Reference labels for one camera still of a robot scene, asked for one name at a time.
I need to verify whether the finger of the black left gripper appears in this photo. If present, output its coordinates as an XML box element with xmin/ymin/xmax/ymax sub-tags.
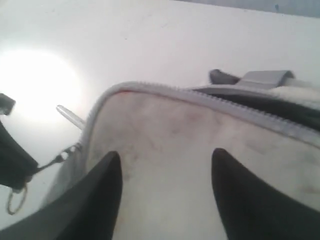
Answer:
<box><xmin>0</xmin><ymin>124</ymin><xmax>38</xmax><ymax>188</ymax></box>
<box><xmin>0</xmin><ymin>93</ymin><xmax>16</xmax><ymax>115</ymax></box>

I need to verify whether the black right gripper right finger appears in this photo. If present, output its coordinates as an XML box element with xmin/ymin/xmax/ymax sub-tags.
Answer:
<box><xmin>211</xmin><ymin>148</ymin><xmax>320</xmax><ymax>240</ymax></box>

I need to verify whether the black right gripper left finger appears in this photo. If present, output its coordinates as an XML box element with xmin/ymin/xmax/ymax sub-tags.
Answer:
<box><xmin>0</xmin><ymin>151</ymin><xmax>123</xmax><ymax>240</ymax></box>

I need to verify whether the metal zipper pull with ring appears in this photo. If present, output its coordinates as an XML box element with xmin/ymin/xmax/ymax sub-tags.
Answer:
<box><xmin>6</xmin><ymin>143</ymin><xmax>82</xmax><ymax>216</ymax></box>

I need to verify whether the white fabric backpack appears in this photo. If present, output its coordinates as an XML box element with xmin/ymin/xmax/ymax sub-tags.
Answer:
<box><xmin>43</xmin><ymin>71</ymin><xmax>320</xmax><ymax>240</ymax></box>

